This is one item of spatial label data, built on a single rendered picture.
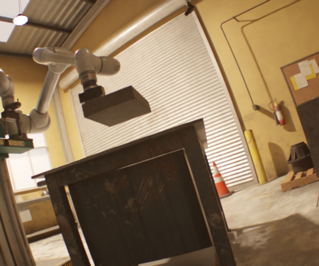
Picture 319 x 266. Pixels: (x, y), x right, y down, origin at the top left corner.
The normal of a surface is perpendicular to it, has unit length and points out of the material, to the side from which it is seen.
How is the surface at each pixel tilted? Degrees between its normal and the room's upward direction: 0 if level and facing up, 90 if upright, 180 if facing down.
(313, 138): 90
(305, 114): 90
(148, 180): 90
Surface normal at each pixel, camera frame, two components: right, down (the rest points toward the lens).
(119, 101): -0.15, -0.07
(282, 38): -0.55, 0.07
